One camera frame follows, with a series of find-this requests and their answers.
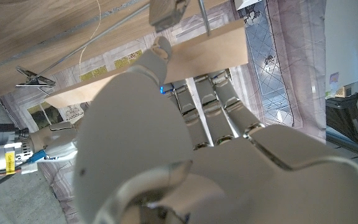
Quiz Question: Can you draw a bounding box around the wooden hanger with metal clips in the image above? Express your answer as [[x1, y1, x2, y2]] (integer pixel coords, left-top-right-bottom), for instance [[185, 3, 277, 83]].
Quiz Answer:
[[15, 0, 249, 110]]

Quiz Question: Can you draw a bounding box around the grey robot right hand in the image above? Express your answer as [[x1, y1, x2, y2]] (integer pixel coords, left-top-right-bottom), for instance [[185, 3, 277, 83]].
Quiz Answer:
[[28, 121, 80, 164]]

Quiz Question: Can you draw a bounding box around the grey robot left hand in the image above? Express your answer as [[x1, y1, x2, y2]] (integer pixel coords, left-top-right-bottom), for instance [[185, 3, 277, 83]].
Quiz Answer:
[[73, 36, 358, 224]]

